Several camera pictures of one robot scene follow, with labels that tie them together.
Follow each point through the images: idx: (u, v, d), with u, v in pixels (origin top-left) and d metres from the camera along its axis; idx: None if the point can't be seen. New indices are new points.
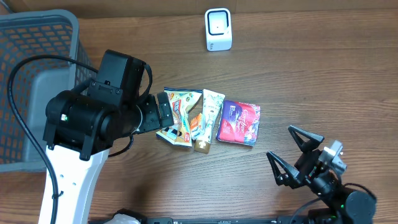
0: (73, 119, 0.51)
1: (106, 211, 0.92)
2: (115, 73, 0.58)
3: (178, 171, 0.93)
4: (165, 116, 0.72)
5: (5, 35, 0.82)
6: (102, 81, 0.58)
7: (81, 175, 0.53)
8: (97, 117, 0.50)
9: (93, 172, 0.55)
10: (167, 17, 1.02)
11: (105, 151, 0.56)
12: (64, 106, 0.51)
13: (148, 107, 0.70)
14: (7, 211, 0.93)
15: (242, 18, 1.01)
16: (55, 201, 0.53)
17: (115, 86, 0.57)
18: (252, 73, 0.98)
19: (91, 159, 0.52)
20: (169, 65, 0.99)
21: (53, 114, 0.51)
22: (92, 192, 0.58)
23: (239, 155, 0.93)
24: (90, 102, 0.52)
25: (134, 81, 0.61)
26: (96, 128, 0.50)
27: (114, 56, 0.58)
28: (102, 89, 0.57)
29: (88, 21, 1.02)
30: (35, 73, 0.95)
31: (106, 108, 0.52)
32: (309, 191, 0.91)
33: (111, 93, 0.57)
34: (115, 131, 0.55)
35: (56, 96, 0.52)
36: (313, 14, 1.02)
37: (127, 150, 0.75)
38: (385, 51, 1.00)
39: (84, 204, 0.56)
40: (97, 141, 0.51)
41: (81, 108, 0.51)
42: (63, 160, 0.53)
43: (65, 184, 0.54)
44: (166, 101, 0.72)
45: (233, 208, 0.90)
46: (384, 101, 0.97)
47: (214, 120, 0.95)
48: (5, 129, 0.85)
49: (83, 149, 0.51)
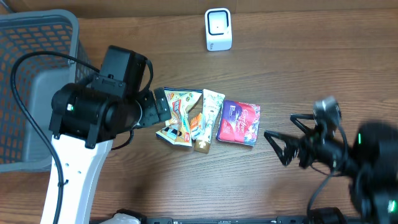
0: (78, 110, 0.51)
1: (106, 211, 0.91)
2: (118, 66, 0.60)
3: (178, 171, 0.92)
4: (163, 110, 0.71)
5: (5, 35, 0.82)
6: (106, 75, 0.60)
7: (86, 163, 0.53)
8: (102, 108, 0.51)
9: (98, 161, 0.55)
10: (168, 18, 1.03)
11: (109, 141, 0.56)
12: (70, 96, 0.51)
13: (147, 102, 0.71)
14: (7, 211, 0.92)
15: (241, 18, 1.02)
16: (60, 189, 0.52)
17: (119, 79, 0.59)
18: (252, 73, 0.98)
19: (96, 147, 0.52)
20: (169, 66, 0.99)
21: (59, 104, 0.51)
22: (96, 182, 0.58)
23: (239, 155, 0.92)
24: (96, 94, 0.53)
25: (137, 75, 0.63)
26: (102, 118, 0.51)
27: (117, 52, 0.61)
28: (106, 82, 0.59)
29: (90, 23, 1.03)
30: (35, 73, 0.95)
31: (111, 99, 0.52)
32: (309, 191, 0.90)
33: (114, 85, 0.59)
34: (119, 122, 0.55)
35: (62, 88, 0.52)
36: (313, 14, 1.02)
37: (129, 143, 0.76)
38: (385, 51, 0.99)
39: (89, 193, 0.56)
40: (102, 131, 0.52)
41: (87, 99, 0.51)
42: (68, 149, 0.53)
43: (71, 173, 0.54)
44: (163, 96, 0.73)
45: (232, 208, 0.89)
46: (385, 101, 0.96)
47: (214, 120, 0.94)
48: (5, 129, 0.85)
49: (88, 138, 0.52)
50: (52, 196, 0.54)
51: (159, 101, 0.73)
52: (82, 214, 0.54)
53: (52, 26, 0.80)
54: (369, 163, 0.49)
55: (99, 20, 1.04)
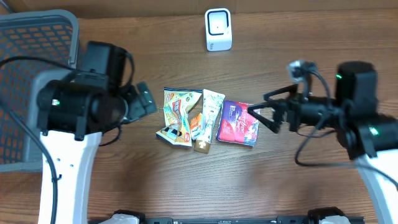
0: (64, 103, 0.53)
1: (106, 211, 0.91)
2: (97, 61, 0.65)
3: (178, 171, 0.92)
4: (148, 102, 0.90)
5: (5, 35, 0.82)
6: (87, 70, 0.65)
7: (78, 155, 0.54)
8: (87, 99, 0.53)
9: (88, 153, 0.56)
10: (168, 18, 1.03)
11: (97, 133, 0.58)
12: (55, 93, 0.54)
13: (129, 96, 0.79)
14: (7, 211, 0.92)
15: (241, 18, 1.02)
16: (55, 184, 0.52)
17: (100, 73, 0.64)
18: (252, 73, 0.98)
19: (86, 139, 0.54)
20: (169, 66, 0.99)
21: (45, 101, 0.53)
22: (88, 177, 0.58)
23: (239, 155, 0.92)
24: (79, 88, 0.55)
25: (116, 69, 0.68)
26: (87, 109, 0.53)
27: (94, 47, 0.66)
28: (87, 77, 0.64)
29: (90, 22, 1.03)
30: (35, 74, 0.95)
31: (94, 91, 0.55)
32: (309, 191, 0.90)
33: (96, 79, 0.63)
34: (105, 112, 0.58)
35: (45, 86, 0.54)
36: (313, 14, 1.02)
37: (117, 139, 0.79)
38: (385, 51, 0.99)
39: (83, 187, 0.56)
40: (89, 122, 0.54)
41: (71, 93, 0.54)
42: (60, 144, 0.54)
43: (63, 167, 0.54)
44: (147, 90, 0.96)
45: (233, 208, 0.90)
46: (385, 101, 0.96)
47: (214, 120, 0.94)
48: (5, 129, 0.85)
49: (77, 130, 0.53)
50: (46, 193, 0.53)
51: (143, 94, 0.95)
52: (79, 213, 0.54)
53: (52, 26, 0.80)
54: (354, 100, 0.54)
55: (99, 20, 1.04)
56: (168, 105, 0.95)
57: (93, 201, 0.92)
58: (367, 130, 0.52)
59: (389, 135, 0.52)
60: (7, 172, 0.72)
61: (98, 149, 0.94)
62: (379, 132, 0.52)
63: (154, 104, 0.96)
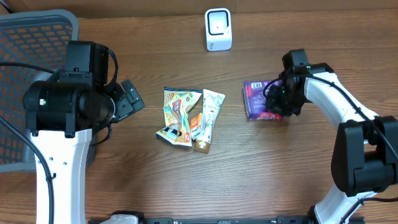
0: (50, 102, 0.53)
1: (106, 211, 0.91)
2: (80, 58, 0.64)
3: (178, 170, 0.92)
4: (135, 99, 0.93)
5: (5, 35, 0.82)
6: (71, 70, 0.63)
7: (69, 153, 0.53)
8: (73, 97, 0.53)
9: (81, 149, 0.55)
10: (168, 18, 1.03)
11: (89, 130, 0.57)
12: (40, 93, 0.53)
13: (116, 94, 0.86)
14: (7, 211, 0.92)
15: (242, 18, 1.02)
16: (48, 183, 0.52)
17: (84, 71, 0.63)
18: (252, 73, 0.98)
19: (76, 135, 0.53)
20: (169, 66, 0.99)
21: (31, 101, 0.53)
22: (84, 175, 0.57)
23: (239, 155, 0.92)
24: (64, 85, 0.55)
25: (101, 65, 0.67)
26: (76, 105, 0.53)
27: (76, 46, 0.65)
28: (73, 76, 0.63)
29: (90, 23, 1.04)
30: (35, 74, 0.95)
31: (79, 89, 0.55)
32: (309, 191, 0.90)
33: (80, 77, 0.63)
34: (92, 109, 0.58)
35: (30, 87, 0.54)
36: (312, 14, 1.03)
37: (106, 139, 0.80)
38: (385, 51, 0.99)
39: (79, 186, 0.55)
40: (78, 117, 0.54)
41: (58, 92, 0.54)
42: (52, 143, 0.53)
43: (56, 166, 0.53)
44: (132, 88, 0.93)
45: (233, 208, 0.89)
46: (385, 101, 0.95)
47: (214, 120, 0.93)
48: (5, 129, 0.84)
49: (66, 128, 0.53)
50: (40, 193, 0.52)
51: (129, 92, 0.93)
52: (77, 213, 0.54)
53: (52, 26, 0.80)
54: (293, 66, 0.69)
55: (99, 20, 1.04)
56: (168, 105, 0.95)
57: (93, 201, 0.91)
58: (307, 68, 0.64)
59: (319, 69, 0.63)
60: (7, 172, 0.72)
61: (99, 149, 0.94)
62: (313, 68, 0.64)
63: (141, 101, 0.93)
